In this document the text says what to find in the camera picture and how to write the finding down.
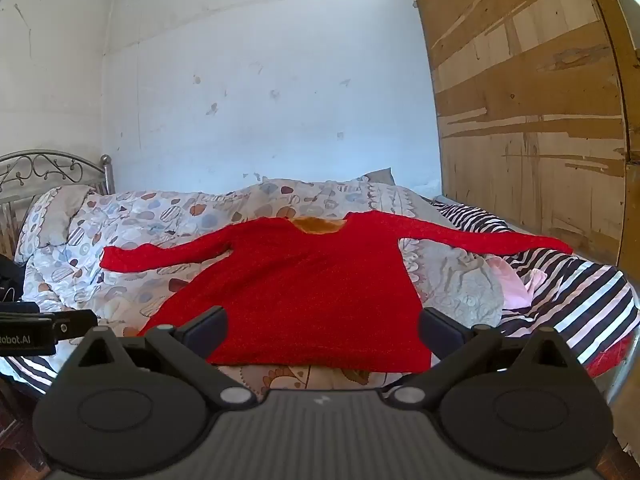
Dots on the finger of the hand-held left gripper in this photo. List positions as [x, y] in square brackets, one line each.
[75, 324]

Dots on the dark cloth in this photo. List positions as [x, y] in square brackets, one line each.
[10, 280]

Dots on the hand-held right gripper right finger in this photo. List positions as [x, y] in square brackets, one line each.
[440, 331]

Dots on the red knit sweater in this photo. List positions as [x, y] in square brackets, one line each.
[310, 290]

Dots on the grey pillow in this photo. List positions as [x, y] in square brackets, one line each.
[381, 176]

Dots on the circle patterned quilt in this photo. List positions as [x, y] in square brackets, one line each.
[125, 220]

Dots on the metal bed headboard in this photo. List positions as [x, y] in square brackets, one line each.
[105, 172]

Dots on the red fabric under sheet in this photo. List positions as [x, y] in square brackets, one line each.
[607, 358]

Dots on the worn wooden board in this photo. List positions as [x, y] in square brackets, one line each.
[525, 110]

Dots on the patterned pillow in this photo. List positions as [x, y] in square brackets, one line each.
[55, 210]

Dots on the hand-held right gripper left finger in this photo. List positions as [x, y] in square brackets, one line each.
[207, 331]

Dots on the black white striped bed sheet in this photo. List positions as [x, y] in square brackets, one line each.
[575, 290]

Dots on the pink cloth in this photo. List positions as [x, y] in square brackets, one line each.
[515, 285]

